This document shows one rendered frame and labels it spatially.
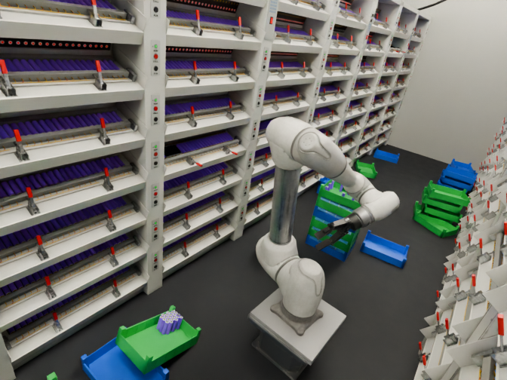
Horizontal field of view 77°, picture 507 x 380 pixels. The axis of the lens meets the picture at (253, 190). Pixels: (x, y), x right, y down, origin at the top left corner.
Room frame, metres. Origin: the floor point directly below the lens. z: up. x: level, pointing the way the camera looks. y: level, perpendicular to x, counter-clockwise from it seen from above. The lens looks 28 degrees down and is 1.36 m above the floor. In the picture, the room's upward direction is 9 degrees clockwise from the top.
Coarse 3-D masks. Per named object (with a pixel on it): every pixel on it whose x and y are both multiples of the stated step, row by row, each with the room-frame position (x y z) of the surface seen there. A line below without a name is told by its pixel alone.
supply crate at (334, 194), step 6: (330, 180) 2.06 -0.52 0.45; (324, 186) 1.98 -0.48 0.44; (336, 186) 2.05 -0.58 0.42; (324, 192) 1.89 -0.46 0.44; (330, 192) 1.87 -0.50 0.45; (336, 192) 1.98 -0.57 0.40; (342, 192) 2.00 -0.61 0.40; (330, 198) 1.86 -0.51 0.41; (336, 198) 1.85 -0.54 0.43; (342, 198) 1.83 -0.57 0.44; (348, 198) 1.82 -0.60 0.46; (342, 204) 1.82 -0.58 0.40; (348, 204) 1.81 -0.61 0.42; (354, 204) 1.79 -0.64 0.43; (360, 204) 1.77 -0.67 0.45
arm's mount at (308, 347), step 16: (272, 304) 1.07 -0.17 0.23; (320, 304) 1.12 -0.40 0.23; (256, 320) 0.98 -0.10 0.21; (272, 320) 0.97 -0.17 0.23; (320, 320) 1.02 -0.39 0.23; (336, 320) 1.04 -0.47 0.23; (288, 336) 0.91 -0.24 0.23; (304, 336) 0.92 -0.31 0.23; (320, 336) 0.94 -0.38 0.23; (304, 352) 0.85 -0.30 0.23; (320, 352) 0.88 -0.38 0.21
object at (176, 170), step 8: (232, 128) 1.86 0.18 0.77; (232, 136) 1.85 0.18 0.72; (240, 136) 1.82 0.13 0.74; (176, 144) 1.54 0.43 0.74; (240, 144) 1.81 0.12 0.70; (248, 144) 1.79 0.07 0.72; (216, 152) 1.63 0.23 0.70; (224, 152) 1.66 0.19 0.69; (240, 152) 1.75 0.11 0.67; (200, 160) 1.51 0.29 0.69; (208, 160) 1.54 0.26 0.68; (216, 160) 1.58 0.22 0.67; (224, 160) 1.65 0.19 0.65; (168, 168) 1.35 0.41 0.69; (176, 168) 1.37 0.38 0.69; (184, 168) 1.39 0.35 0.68; (192, 168) 1.44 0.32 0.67; (200, 168) 1.50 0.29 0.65; (168, 176) 1.32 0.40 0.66; (176, 176) 1.37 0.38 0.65
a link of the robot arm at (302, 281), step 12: (288, 264) 1.09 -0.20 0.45; (300, 264) 1.05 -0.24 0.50; (312, 264) 1.06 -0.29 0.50; (288, 276) 1.03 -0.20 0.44; (300, 276) 1.00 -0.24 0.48; (312, 276) 1.00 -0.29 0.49; (288, 288) 1.01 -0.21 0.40; (300, 288) 0.98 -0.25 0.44; (312, 288) 0.98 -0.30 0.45; (288, 300) 0.99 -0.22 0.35; (300, 300) 0.97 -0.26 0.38; (312, 300) 0.97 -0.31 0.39; (300, 312) 0.96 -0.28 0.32; (312, 312) 0.98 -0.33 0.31
